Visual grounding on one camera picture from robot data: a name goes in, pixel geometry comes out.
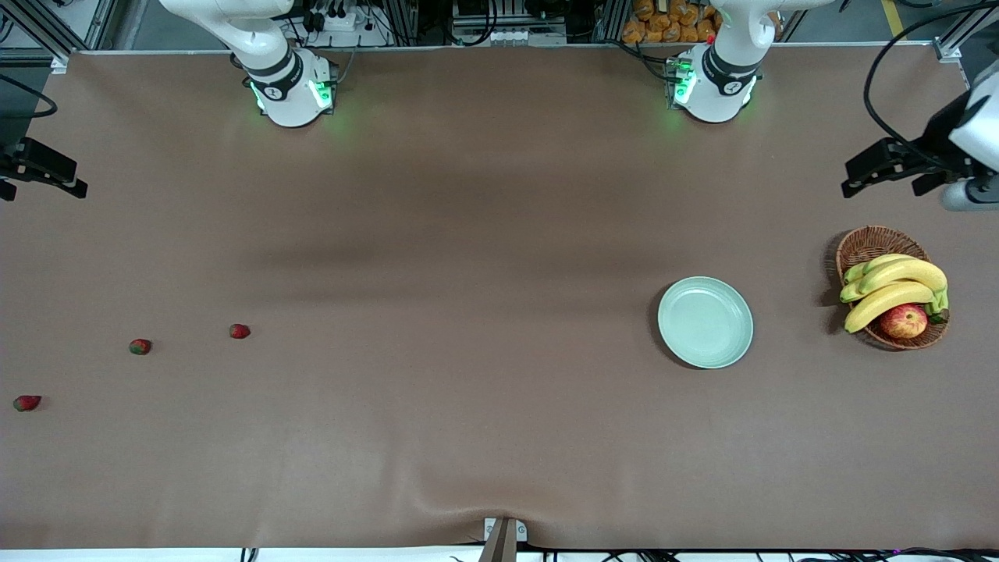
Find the aluminium frame profile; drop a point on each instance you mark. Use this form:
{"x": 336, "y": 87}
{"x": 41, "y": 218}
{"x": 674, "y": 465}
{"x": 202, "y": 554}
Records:
{"x": 43, "y": 33}
{"x": 948, "y": 48}

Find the brown table cloth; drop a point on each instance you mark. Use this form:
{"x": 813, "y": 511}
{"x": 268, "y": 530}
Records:
{"x": 499, "y": 234}

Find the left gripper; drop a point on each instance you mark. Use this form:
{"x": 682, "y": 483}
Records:
{"x": 939, "y": 132}

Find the red yellow apple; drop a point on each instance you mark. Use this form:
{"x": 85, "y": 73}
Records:
{"x": 904, "y": 321}

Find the long white power strip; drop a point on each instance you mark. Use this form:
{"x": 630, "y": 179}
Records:
{"x": 507, "y": 36}

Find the red strawberry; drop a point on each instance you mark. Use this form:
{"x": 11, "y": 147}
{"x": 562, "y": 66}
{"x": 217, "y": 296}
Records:
{"x": 140, "y": 346}
{"x": 26, "y": 403}
{"x": 239, "y": 331}

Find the yellow banana bunch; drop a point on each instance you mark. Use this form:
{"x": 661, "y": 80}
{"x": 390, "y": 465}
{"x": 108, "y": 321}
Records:
{"x": 897, "y": 273}

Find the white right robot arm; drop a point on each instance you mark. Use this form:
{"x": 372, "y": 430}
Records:
{"x": 289, "y": 101}

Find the light green round plate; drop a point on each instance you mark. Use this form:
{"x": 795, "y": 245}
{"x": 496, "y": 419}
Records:
{"x": 702, "y": 324}

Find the white power strip with plugs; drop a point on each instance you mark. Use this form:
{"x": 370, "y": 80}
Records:
{"x": 343, "y": 22}

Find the orange bread rolls pile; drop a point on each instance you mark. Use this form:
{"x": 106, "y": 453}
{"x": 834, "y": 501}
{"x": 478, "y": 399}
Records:
{"x": 663, "y": 23}

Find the brown wicker basket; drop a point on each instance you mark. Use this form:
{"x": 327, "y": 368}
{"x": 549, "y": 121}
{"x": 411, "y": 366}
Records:
{"x": 874, "y": 243}

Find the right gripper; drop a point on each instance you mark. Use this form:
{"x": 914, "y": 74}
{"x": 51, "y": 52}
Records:
{"x": 9, "y": 161}

